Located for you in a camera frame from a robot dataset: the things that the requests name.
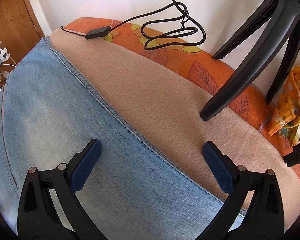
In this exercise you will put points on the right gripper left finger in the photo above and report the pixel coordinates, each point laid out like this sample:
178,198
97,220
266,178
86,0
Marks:
49,208

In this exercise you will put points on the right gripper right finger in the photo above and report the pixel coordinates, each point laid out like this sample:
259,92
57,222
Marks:
253,208

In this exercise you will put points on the peach fleece blanket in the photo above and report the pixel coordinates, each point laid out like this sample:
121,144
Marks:
164,107

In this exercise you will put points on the black ring light tripod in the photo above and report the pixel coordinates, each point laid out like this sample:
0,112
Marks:
282,21

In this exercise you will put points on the light blue denim pants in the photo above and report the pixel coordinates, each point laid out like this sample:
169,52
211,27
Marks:
49,112

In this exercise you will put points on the orange floral scarf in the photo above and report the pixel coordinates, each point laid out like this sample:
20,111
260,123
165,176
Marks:
286,117

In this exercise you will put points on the orange floral bed sheet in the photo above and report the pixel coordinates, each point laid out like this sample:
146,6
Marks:
197,67

